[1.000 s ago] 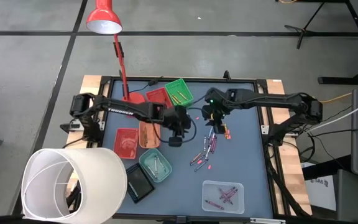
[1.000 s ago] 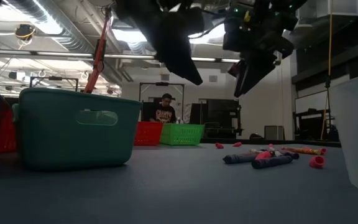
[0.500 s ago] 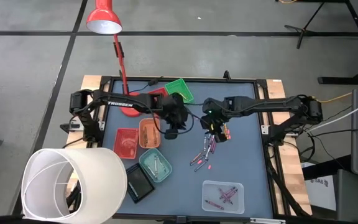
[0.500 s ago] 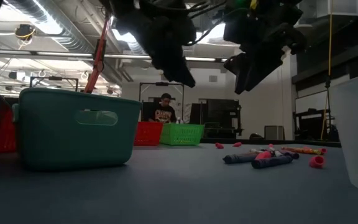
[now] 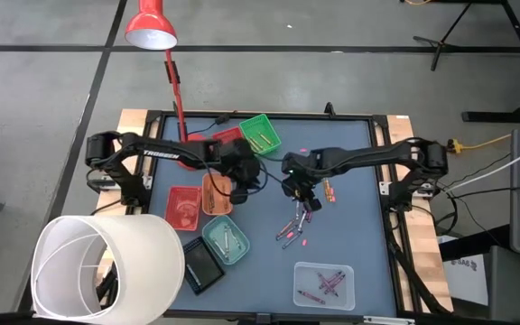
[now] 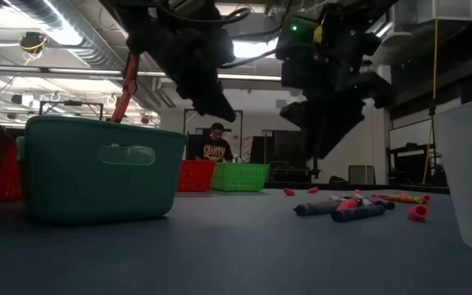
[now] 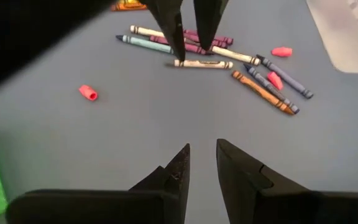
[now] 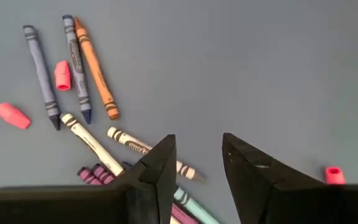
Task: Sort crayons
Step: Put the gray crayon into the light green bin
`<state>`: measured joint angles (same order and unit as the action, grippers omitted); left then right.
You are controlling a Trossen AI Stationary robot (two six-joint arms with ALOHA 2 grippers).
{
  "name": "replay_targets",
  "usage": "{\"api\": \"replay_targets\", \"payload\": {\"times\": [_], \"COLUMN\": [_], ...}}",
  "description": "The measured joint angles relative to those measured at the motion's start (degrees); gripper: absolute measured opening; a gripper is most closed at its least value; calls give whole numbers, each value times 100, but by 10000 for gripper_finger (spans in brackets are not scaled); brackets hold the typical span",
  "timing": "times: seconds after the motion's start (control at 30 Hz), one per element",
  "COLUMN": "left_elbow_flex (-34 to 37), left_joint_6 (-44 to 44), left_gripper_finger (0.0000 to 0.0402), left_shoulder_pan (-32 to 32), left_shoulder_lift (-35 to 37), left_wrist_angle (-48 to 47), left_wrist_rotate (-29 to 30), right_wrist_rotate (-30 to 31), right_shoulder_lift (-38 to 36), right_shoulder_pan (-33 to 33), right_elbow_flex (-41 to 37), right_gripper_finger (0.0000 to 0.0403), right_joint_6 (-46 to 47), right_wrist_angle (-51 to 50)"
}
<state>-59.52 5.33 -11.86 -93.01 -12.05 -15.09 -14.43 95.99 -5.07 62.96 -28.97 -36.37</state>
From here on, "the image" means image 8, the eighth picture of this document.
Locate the purple crayon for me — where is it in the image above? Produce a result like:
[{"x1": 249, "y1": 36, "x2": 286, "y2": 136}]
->
[
  {"x1": 91, "y1": 162, "x2": 117, "y2": 185},
  {"x1": 170, "y1": 203, "x2": 201, "y2": 224},
  {"x1": 76, "y1": 166, "x2": 104, "y2": 186}
]

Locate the light brown crayon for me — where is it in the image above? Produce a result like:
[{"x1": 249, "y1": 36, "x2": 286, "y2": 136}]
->
[{"x1": 73, "y1": 16, "x2": 121, "y2": 121}]

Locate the pink eraser cap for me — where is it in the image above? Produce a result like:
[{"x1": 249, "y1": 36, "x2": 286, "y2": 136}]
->
[
  {"x1": 53, "y1": 60, "x2": 73, "y2": 92},
  {"x1": 0, "y1": 102, "x2": 32, "y2": 131},
  {"x1": 324, "y1": 166, "x2": 347, "y2": 185}
]

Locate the black marker pen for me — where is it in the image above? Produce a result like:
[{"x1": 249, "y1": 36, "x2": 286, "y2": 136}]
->
[{"x1": 22, "y1": 24, "x2": 62, "y2": 131}]

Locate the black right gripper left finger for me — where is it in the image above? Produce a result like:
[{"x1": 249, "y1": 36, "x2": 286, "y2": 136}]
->
[{"x1": 0, "y1": 134, "x2": 178, "y2": 224}]

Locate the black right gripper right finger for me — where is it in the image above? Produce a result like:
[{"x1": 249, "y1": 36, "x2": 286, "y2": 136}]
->
[{"x1": 221, "y1": 133, "x2": 358, "y2": 224}]

